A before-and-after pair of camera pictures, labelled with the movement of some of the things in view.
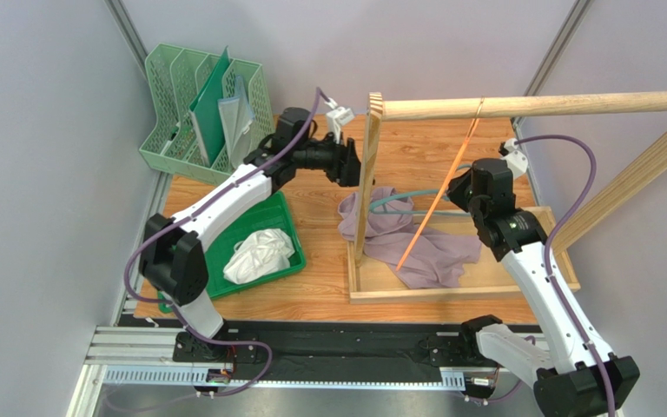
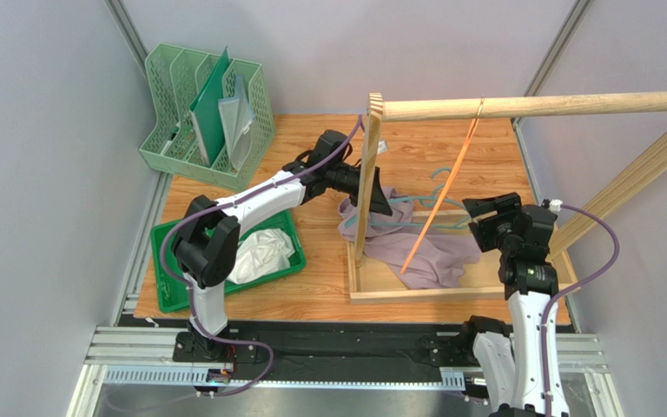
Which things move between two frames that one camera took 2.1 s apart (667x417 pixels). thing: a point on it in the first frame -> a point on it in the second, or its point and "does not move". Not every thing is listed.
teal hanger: (378, 207) -> (426, 200)
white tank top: (260, 254) does not move
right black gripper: (461, 188) -> (488, 215)
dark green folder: (208, 110) does not move
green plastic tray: (274, 214) does not move
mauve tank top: (437, 258) does not move
